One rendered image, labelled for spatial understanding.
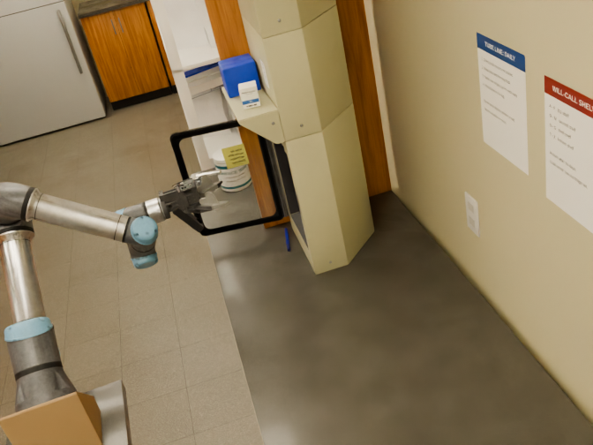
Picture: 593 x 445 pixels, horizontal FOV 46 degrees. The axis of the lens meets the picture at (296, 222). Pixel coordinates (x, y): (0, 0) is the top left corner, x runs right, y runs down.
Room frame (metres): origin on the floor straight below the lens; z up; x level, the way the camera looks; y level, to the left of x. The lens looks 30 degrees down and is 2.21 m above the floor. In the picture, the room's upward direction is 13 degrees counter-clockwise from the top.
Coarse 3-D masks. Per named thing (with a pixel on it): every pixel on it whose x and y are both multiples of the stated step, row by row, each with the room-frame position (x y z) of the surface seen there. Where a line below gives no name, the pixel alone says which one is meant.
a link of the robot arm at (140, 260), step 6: (132, 252) 1.77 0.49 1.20; (138, 252) 1.74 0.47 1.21; (150, 252) 1.76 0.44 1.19; (132, 258) 1.78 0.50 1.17; (138, 258) 1.76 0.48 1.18; (144, 258) 1.76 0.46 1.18; (150, 258) 1.76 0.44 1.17; (156, 258) 1.78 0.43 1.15; (138, 264) 1.75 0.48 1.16; (144, 264) 1.76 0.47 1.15; (150, 264) 1.78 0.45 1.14
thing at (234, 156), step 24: (192, 144) 2.12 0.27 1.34; (216, 144) 2.12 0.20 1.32; (240, 144) 2.12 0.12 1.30; (192, 168) 2.12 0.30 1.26; (216, 168) 2.12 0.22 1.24; (240, 168) 2.12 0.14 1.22; (264, 168) 2.12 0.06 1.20; (216, 192) 2.12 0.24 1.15; (240, 192) 2.12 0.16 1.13; (264, 192) 2.12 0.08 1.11; (216, 216) 2.12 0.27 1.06; (240, 216) 2.12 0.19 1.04; (264, 216) 2.12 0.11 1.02
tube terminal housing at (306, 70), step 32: (256, 32) 1.89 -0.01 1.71; (288, 32) 1.82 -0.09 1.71; (320, 32) 1.89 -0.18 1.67; (256, 64) 2.05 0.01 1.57; (288, 64) 1.82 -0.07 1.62; (320, 64) 1.87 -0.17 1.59; (288, 96) 1.81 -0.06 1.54; (320, 96) 1.85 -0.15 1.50; (288, 128) 1.81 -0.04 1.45; (320, 128) 1.82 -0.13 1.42; (352, 128) 1.96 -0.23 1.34; (320, 160) 1.82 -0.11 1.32; (352, 160) 1.93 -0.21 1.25; (320, 192) 1.82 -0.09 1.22; (352, 192) 1.91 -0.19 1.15; (320, 224) 1.82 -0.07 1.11; (352, 224) 1.88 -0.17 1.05; (320, 256) 1.81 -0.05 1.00; (352, 256) 1.85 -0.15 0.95
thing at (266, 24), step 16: (240, 0) 2.06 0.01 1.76; (256, 0) 1.81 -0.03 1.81; (272, 0) 1.82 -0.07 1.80; (288, 0) 1.82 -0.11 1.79; (304, 0) 1.86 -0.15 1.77; (320, 0) 1.92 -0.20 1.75; (256, 16) 1.82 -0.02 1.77; (272, 16) 1.82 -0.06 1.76; (288, 16) 1.82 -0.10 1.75; (304, 16) 1.84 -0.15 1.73; (272, 32) 1.81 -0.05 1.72
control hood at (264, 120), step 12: (228, 96) 2.01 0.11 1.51; (264, 96) 1.94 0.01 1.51; (240, 108) 1.89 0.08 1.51; (252, 108) 1.87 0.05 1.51; (264, 108) 1.85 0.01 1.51; (240, 120) 1.80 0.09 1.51; (252, 120) 1.80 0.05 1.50; (264, 120) 1.80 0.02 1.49; (276, 120) 1.81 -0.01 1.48; (264, 132) 1.80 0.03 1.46; (276, 132) 1.81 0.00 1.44
